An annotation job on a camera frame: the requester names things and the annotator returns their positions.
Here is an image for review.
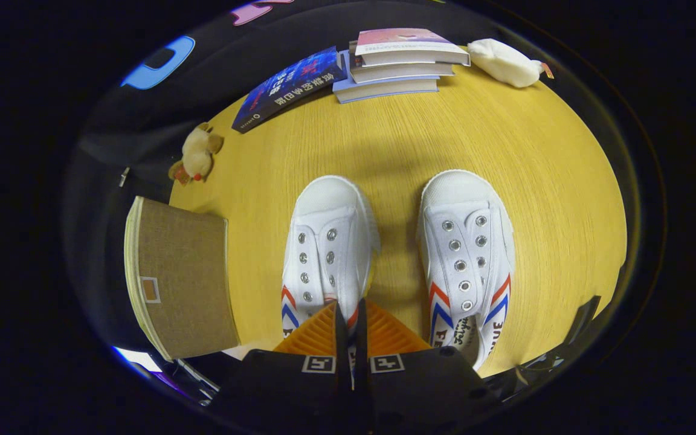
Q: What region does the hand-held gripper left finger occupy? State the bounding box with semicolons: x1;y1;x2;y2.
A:
215;300;350;435

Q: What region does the beige fabric storage box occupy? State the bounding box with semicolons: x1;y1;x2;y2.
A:
123;195;241;361

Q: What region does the white plush toy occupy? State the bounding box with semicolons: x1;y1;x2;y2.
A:
468;38;554;89

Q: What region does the dark blue book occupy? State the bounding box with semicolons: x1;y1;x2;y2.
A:
231;46;347;134

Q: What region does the light blue cover book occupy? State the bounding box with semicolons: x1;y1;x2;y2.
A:
332;51;439;104

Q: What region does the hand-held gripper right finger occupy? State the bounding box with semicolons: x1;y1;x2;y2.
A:
356;299;498;435

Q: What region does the beige plush dog toy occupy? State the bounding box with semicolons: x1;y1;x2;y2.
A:
169;123;225;185

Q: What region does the laptop computer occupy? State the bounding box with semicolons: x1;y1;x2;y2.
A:
111;346;219;404

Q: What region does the white striped canvas shoe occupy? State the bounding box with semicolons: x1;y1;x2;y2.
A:
417;169;516;370
280;175;381;339

